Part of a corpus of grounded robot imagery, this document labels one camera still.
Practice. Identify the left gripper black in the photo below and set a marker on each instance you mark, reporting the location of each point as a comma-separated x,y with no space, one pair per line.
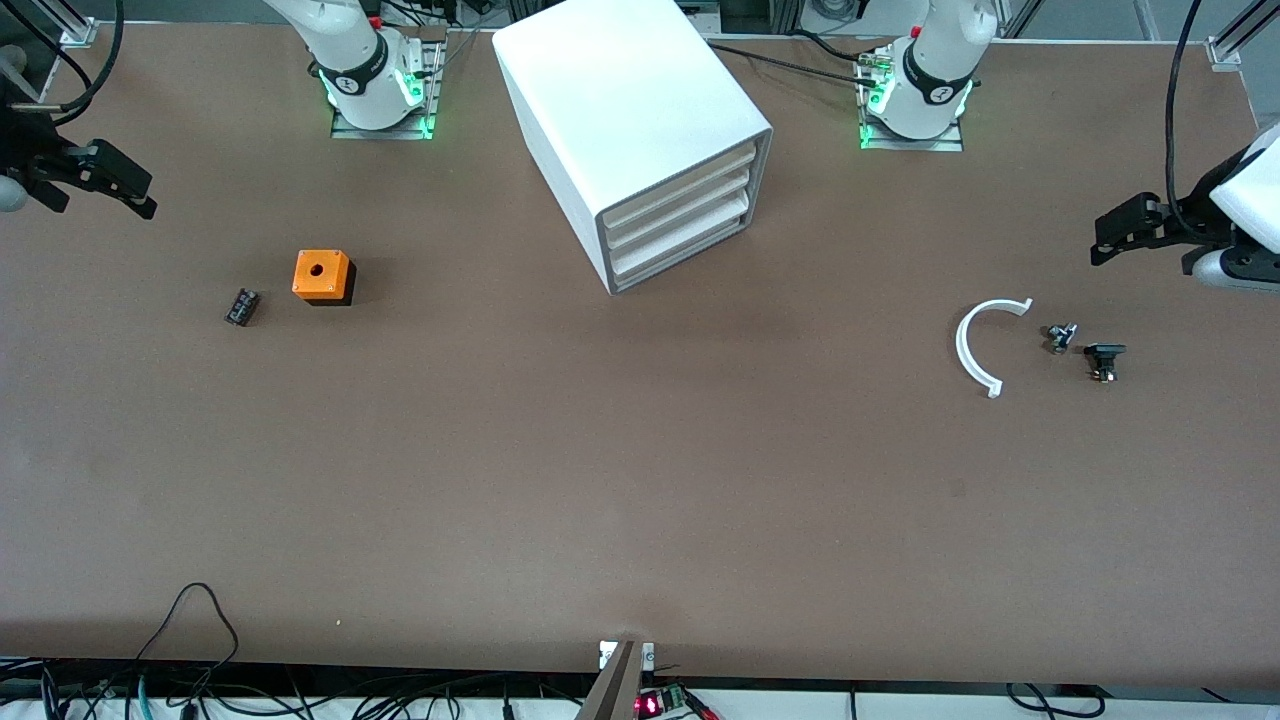
1186,227

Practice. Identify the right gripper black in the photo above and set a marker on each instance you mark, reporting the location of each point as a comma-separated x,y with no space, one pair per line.
28,158

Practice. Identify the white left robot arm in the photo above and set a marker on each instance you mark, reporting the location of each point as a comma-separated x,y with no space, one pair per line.
935,70

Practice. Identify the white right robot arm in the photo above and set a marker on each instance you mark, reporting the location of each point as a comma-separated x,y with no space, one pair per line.
360,60

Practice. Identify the small black silver component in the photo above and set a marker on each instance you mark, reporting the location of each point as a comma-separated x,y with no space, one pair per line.
1060,338

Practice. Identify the small black printed component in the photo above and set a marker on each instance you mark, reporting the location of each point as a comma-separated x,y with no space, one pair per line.
242,306

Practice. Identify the white curved plastic arc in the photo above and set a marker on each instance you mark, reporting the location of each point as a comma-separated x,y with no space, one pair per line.
962,350

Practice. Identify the orange box with hole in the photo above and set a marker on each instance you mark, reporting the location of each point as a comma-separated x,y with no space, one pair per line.
335,281

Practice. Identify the circuit board with red light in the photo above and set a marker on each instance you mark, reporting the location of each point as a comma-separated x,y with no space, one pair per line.
660,702

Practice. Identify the aluminium profile bar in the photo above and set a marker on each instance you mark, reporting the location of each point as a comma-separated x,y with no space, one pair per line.
612,692

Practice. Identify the black switch contact block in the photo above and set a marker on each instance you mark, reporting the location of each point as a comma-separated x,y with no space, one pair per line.
1104,352

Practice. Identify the aluminium frame post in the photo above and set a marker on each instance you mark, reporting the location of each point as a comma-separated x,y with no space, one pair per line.
1232,38
78,22

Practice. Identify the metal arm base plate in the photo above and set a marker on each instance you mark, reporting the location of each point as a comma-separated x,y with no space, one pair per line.
912,144
432,90

